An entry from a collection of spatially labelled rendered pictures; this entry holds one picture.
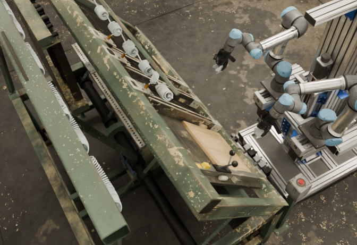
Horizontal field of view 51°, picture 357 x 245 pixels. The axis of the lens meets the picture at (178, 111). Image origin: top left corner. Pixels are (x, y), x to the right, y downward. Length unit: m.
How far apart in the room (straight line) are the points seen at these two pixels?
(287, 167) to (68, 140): 2.57
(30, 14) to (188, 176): 1.64
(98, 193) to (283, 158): 2.61
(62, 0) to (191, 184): 1.53
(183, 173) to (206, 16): 3.75
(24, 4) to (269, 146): 2.49
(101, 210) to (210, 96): 3.12
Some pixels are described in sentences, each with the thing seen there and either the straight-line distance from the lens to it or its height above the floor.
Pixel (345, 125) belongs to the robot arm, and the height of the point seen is 1.39.
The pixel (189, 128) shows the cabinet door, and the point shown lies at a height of 1.35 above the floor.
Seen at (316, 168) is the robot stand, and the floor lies 0.21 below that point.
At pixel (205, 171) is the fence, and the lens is 2.09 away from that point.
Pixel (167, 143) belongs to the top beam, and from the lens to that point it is 1.80.
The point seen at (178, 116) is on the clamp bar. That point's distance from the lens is 2.50.
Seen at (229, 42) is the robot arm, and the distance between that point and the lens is 2.62.
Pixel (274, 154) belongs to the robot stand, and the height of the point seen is 0.21.
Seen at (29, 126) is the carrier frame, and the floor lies 0.79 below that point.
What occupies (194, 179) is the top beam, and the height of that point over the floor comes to 1.91.
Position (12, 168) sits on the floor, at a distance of 4.30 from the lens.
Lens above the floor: 3.46
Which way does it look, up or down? 55 degrees down
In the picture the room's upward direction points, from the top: 4 degrees counter-clockwise
